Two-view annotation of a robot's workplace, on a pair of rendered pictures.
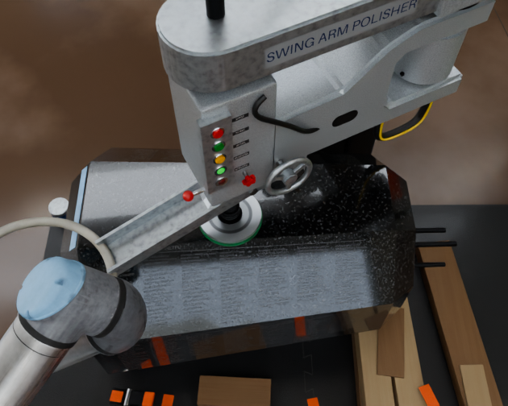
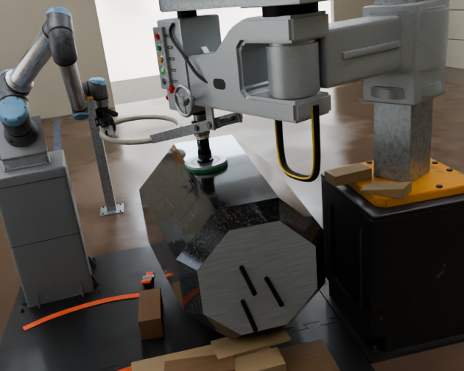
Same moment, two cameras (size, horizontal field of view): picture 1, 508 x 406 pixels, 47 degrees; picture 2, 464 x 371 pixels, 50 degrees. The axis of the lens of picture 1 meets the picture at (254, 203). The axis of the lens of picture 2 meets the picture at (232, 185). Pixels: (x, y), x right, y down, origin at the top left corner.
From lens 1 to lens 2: 2.58 m
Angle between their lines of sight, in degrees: 67
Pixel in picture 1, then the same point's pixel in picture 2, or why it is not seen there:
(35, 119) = not seen: hidden behind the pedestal
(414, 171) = not seen: outside the picture
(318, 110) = (203, 62)
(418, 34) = (242, 25)
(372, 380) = (159, 361)
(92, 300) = (52, 18)
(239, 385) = (154, 305)
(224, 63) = not seen: outside the picture
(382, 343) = (194, 360)
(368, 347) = (190, 354)
